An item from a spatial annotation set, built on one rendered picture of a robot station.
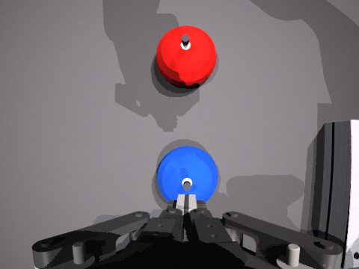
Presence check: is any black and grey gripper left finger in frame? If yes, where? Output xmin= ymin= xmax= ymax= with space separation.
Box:
xmin=32 ymin=194 xmax=187 ymax=269

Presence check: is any blue dome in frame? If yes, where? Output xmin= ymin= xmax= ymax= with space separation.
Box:
xmin=157 ymin=146 xmax=218 ymax=202

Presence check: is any red dome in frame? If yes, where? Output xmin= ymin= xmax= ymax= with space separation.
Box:
xmin=156 ymin=26 xmax=216 ymax=88

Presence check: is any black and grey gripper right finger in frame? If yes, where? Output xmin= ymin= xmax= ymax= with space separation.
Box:
xmin=186 ymin=194 xmax=343 ymax=269

